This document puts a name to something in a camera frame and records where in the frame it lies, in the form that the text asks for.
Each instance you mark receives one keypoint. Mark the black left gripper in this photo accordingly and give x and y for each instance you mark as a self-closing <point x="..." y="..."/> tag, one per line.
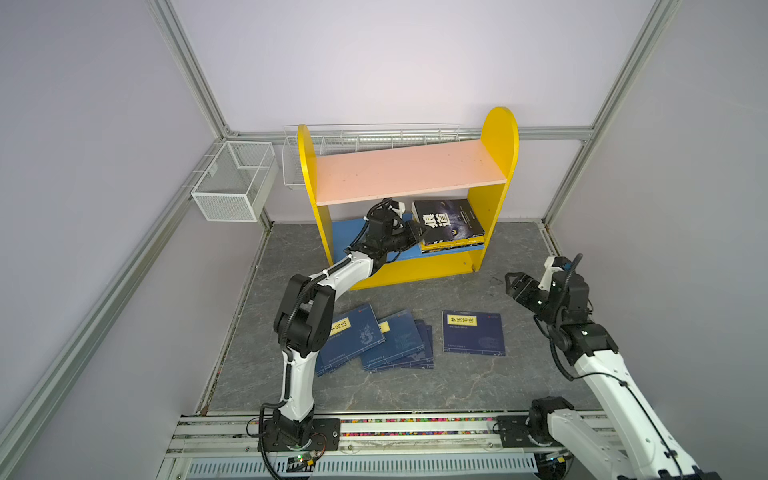
<point x="413" y="233"/>

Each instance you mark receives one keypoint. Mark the yellow wooden bookshelf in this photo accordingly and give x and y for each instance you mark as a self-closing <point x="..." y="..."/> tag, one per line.
<point x="483" y="167"/>

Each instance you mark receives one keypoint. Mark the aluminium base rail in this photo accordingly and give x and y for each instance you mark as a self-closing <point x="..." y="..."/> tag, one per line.
<point x="363" y="445"/>

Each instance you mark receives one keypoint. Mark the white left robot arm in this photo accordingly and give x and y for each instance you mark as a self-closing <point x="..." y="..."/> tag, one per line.
<point x="304" y="320"/>

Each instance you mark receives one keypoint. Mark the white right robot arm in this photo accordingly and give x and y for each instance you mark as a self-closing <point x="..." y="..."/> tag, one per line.
<point x="583" y="350"/>

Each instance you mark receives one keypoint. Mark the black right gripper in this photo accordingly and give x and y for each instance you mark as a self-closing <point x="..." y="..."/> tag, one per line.
<point x="526" y="285"/>

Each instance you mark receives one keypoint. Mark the yellow cartoon cover book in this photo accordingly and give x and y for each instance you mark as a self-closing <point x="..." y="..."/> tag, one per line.
<point x="453" y="244"/>

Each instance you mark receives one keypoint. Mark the black book with yellow title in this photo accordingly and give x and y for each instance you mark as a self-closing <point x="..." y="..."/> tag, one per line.
<point x="453" y="249"/>

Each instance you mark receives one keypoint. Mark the white wire basket rear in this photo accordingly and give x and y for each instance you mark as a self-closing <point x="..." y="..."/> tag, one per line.
<point x="334" y="139"/>

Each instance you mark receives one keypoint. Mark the dark wolf cover book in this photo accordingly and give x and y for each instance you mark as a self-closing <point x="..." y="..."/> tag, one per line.
<point x="447" y="221"/>

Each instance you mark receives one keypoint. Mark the white mesh basket left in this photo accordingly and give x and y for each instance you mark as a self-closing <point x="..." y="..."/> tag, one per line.
<point x="236" y="184"/>

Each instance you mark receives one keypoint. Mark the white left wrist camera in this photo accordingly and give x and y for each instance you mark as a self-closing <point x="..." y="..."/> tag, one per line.
<point x="395" y="207"/>

